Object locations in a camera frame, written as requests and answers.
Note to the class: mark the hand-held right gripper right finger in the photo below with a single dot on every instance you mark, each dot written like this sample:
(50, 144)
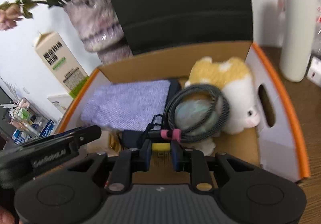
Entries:
(175, 156)

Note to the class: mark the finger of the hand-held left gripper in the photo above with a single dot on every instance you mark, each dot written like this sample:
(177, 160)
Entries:
(85, 135)

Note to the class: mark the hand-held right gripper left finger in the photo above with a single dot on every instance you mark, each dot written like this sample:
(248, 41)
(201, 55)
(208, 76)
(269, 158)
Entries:
(148, 156)

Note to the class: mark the small yellow block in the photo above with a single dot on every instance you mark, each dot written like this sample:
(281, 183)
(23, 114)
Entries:
(161, 147)

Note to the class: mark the iridescent plastic bag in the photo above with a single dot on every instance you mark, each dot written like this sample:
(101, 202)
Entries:
(193, 116)

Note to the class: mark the purple linen pouch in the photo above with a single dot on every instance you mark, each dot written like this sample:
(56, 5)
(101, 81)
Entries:
(125, 103)

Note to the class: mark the white and yellow plush toy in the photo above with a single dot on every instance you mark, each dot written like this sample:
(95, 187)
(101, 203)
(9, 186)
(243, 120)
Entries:
(238, 93)

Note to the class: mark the red cardboard box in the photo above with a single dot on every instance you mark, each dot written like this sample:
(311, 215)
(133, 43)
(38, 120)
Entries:
(275, 138)

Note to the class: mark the white milk carton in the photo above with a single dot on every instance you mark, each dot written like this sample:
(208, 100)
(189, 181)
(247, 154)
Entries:
(62, 68)

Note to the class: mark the purple ribbed vase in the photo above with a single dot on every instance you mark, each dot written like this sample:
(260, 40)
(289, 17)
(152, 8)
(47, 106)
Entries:
(95, 20)

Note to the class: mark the black paper bag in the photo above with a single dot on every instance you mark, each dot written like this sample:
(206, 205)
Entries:
(175, 0)

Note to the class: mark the white charger block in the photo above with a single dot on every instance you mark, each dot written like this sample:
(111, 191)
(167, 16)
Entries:
(314, 71)

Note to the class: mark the white thermos bottle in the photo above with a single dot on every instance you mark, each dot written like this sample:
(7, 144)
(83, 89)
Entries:
(297, 33)

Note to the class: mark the white wall outlet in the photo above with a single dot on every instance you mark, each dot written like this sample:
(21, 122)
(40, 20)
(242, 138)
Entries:
(26, 89)

